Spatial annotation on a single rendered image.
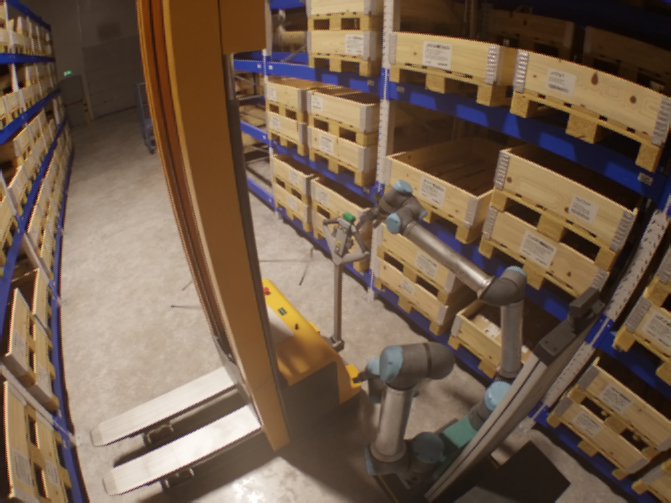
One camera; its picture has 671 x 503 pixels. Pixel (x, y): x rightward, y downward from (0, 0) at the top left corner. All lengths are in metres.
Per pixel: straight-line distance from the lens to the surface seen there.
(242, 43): 1.04
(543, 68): 1.83
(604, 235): 1.88
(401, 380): 1.11
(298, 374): 1.84
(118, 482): 2.48
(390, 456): 1.49
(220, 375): 2.57
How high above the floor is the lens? 2.41
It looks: 36 degrees down
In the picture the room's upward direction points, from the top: straight up
